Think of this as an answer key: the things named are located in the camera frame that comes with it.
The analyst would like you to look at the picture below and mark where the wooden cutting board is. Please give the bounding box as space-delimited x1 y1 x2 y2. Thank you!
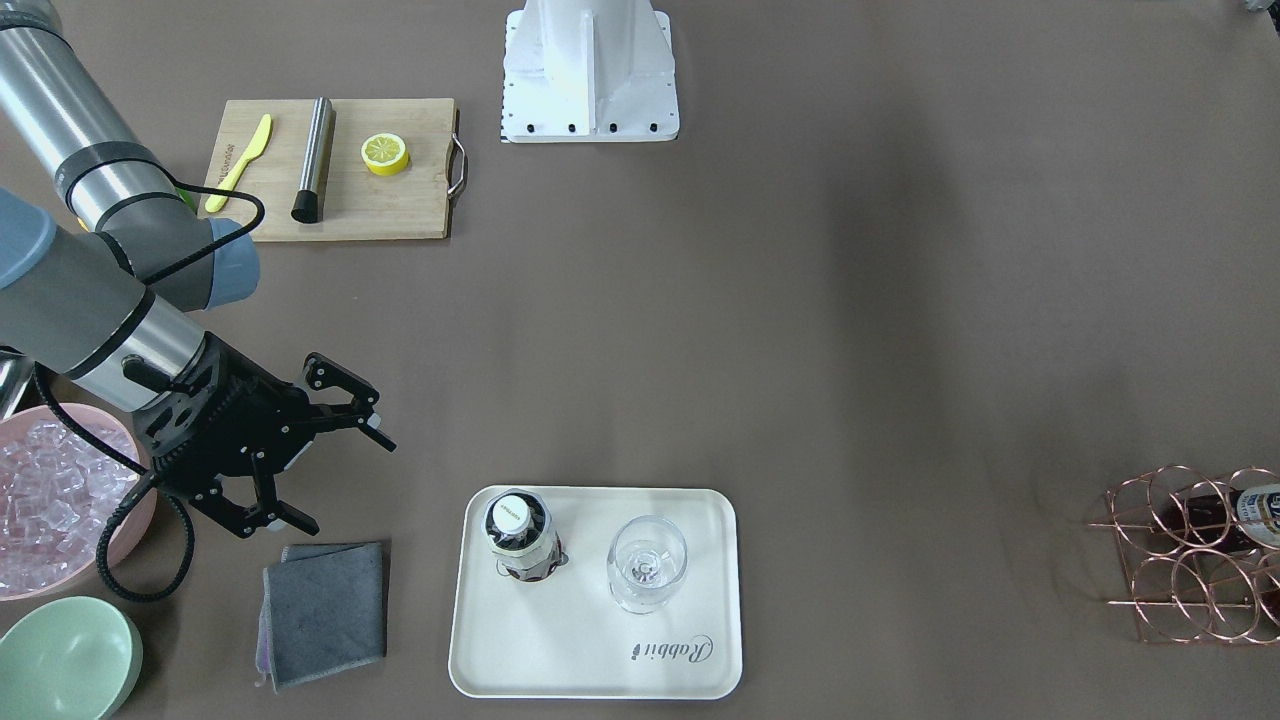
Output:
205 97 466 243

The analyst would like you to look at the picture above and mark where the green empty bowl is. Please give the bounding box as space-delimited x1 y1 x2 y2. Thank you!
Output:
1 596 143 719

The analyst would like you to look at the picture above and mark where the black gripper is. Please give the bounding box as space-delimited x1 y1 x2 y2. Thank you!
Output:
131 334 397 541

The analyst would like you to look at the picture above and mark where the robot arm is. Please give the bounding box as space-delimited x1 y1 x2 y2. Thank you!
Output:
1 1 396 537

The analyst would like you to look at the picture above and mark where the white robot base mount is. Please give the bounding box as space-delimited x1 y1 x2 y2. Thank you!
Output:
500 1 681 143

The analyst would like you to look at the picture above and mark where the yellow plastic knife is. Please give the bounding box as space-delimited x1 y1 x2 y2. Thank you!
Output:
204 113 273 214

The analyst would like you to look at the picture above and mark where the copper wire bottle basket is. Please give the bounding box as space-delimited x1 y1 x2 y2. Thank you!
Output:
1087 465 1279 648

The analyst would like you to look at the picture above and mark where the half lemon slice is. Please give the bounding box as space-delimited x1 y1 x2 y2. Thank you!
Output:
360 132 411 177

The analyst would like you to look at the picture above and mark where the cream rabbit tray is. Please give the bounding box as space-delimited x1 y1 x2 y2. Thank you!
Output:
448 486 744 700

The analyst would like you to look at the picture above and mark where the steel ice scoop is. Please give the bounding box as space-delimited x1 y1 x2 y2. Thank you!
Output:
1 346 35 420

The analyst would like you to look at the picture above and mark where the pink bowl of ice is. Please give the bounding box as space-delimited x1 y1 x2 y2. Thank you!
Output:
1 406 140 601

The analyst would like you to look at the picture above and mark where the grey folded cloth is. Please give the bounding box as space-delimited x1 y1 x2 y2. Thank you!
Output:
255 542 387 693

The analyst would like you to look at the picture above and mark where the steel muddler black tip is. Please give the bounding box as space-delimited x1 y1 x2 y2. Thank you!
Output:
291 97 337 224

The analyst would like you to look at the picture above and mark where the clear wine glass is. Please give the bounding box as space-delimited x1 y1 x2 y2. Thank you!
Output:
605 514 689 615

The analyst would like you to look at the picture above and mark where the tea bottle white cap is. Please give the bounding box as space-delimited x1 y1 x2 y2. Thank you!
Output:
483 489 570 583

